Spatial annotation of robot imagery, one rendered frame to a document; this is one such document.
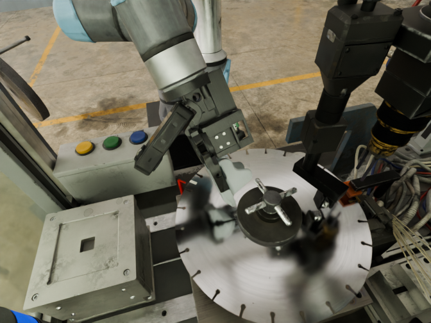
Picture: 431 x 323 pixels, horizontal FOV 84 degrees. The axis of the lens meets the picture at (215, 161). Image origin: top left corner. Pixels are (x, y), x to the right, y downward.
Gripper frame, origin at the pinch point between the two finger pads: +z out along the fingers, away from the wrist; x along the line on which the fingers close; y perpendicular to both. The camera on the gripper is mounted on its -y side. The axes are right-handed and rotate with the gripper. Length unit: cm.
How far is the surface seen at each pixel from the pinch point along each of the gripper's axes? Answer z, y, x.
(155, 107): -14, -5, 71
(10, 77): -47, -48, 79
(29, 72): -98, -125, 320
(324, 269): 12.0, 7.7, -10.5
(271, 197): 1.2, 6.5, -3.3
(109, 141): -13.9, -18.9, 32.2
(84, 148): -15.2, -25.1, 31.8
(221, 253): 5.3, -4.8, -4.2
